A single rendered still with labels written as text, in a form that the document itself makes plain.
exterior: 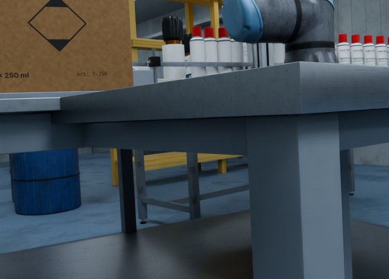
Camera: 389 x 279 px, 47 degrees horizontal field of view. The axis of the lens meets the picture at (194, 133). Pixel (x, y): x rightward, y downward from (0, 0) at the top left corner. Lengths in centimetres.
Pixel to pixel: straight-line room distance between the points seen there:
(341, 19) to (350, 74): 616
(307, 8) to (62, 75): 55
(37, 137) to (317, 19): 66
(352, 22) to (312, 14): 539
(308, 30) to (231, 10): 18
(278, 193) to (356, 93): 11
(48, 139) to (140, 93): 27
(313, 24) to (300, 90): 74
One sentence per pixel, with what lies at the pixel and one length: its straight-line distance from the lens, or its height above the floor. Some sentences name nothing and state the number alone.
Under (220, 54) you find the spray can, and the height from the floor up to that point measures 99.
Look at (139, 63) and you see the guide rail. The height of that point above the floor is 95.
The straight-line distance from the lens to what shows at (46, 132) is 75.
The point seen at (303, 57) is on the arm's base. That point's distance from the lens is 107.
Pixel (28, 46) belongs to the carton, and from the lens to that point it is 94.
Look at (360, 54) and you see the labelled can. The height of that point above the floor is 100.
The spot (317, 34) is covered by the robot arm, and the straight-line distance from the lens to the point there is 108.
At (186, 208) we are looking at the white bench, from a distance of 294.
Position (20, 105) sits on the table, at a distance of 70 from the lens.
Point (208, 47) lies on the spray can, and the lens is 157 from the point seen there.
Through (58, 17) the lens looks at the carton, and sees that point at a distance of 95.
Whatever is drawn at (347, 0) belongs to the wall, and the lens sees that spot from 656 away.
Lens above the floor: 80
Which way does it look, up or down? 3 degrees down
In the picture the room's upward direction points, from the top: 3 degrees counter-clockwise
